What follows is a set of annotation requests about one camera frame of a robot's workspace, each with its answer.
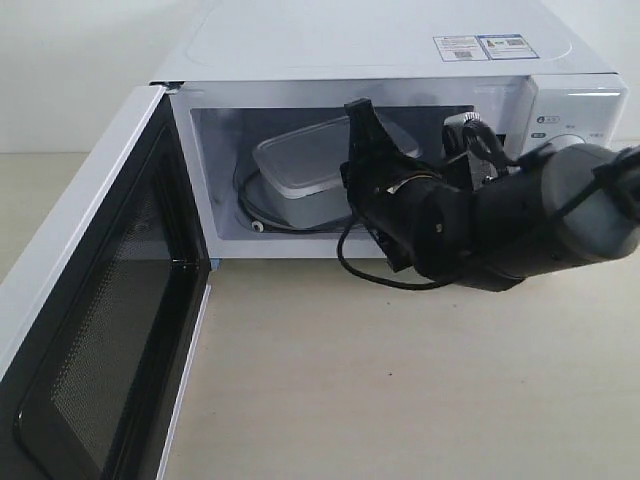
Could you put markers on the white plastic lidded container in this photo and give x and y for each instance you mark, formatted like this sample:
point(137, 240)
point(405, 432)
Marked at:
point(301, 173)

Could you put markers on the upper white control knob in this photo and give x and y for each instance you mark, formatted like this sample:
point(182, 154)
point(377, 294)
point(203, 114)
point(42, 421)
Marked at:
point(561, 142)

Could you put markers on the white microwave door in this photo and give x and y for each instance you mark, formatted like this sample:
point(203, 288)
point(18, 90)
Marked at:
point(100, 311)

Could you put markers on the blue energy label sticker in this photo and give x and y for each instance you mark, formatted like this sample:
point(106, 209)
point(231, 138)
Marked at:
point(506, 47)

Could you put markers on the glass turntable plate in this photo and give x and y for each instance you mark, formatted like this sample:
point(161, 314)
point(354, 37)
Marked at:
point(262, 221)

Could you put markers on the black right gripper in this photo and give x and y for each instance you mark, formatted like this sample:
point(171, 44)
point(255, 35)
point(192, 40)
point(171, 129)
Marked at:
point(399, 199)

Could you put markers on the warning label sticker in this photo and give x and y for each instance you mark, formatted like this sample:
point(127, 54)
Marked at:
point(460, 48)

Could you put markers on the white Midea microwave oven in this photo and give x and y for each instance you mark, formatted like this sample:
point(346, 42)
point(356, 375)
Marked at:
point(246, 71)

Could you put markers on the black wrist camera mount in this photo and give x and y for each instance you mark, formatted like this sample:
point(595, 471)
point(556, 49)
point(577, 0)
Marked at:
point(474, 154)

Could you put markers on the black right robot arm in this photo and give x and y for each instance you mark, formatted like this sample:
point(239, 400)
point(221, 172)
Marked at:
point(482, 219)

